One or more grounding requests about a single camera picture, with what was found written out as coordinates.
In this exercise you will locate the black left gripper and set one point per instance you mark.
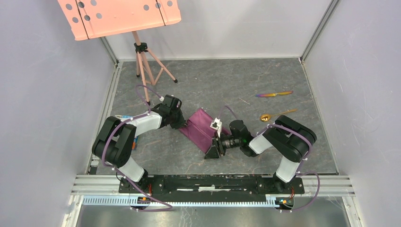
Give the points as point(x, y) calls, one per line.
point(181, 123)

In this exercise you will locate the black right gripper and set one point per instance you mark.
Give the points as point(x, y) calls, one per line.
point(213, 152)

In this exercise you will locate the magenta satin napkin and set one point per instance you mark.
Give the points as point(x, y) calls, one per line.
point(198, 130)

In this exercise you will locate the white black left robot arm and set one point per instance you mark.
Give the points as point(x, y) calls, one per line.
point(113, 144)

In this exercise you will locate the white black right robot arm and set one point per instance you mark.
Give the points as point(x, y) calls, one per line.
point(290, 138)

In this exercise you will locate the colourful toy block set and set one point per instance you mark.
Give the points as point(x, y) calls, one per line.
point(127, 137)

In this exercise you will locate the gold spoon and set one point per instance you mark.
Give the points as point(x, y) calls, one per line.
point(266, 117)

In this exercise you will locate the iridescent rainbow knife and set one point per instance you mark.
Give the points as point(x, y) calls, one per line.
point(274, 94)

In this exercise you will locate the pink music stand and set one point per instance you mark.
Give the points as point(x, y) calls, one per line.
point(91, 19)

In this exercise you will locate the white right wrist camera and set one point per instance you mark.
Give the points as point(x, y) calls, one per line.
point(216, 124)

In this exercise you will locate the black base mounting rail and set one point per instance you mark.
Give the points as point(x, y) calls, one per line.
point(218, 188)

